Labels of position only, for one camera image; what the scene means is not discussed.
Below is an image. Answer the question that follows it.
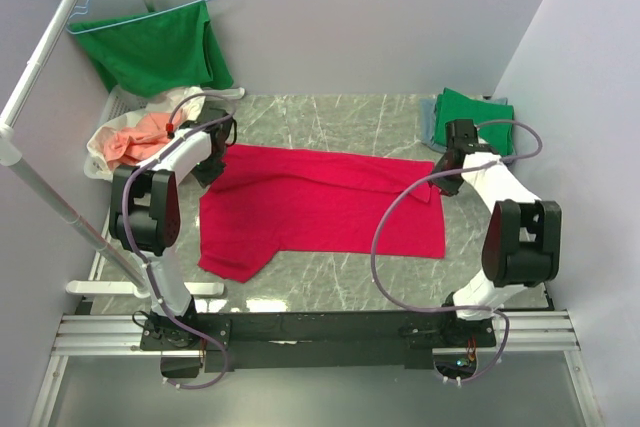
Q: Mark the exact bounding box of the red t-shirt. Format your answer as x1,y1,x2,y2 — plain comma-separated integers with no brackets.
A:
198,144,446,283

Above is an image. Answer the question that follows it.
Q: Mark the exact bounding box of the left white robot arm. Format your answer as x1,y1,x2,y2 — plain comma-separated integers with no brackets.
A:
109,102,237,349

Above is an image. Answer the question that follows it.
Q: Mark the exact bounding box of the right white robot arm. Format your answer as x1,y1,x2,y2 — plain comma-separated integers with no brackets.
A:
431,119,562,346

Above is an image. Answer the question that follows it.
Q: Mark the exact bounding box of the folded green t-shirt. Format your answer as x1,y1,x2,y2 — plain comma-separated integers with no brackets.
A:
433,88,514,156

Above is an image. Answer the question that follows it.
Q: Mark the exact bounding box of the folded grey-blue t-shirt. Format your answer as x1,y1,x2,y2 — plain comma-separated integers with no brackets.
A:
419,98,509,153

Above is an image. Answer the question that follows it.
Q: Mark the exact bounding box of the white cloth in basket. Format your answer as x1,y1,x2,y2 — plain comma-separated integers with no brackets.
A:
86,85,208,173

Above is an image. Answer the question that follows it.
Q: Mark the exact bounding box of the peach t-shirt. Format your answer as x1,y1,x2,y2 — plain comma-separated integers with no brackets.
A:
102,112,170,171

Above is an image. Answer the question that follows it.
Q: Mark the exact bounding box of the white laundry basket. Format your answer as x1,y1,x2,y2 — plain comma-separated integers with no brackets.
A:
83,84,203,187

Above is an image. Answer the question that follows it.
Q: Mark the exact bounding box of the hanging green t-shirt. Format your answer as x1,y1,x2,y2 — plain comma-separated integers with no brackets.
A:
68,2,234,98

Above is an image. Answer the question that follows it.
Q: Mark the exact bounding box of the white clothes rack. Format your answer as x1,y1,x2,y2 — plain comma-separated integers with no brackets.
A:
0,0,246,298

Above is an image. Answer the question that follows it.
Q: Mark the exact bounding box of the black base beam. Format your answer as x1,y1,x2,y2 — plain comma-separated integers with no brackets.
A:
140,310,497,373

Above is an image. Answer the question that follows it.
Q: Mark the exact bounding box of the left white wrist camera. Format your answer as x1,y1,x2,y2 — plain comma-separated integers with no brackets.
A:
165,121,193,142

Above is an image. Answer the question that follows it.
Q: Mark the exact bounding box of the aluminium rail frame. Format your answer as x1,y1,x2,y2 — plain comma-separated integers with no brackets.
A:
29,310,605,426

